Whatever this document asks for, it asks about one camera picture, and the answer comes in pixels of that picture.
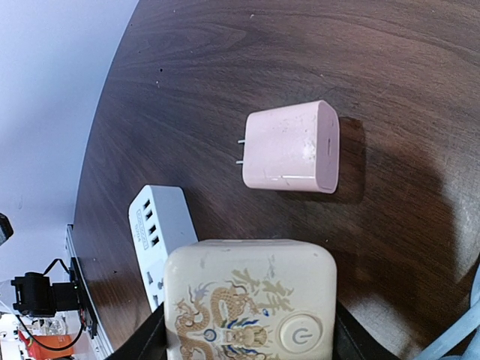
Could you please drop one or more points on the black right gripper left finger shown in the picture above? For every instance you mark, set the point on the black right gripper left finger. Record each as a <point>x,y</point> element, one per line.
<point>148,342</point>

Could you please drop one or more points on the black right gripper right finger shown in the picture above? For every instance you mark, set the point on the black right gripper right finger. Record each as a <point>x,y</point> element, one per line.
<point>353,342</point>

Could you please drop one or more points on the small pink charger plug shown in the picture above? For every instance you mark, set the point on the small pink charger plug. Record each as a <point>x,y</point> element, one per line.
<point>292,148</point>

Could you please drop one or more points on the white power strip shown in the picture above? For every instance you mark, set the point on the white power strip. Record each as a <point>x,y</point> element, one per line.
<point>160,222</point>

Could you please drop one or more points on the aluminium front rail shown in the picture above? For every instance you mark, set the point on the aluminium front rail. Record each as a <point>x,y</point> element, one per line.
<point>97,337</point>

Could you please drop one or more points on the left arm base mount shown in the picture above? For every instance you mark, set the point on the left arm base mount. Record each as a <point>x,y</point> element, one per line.
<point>37,296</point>

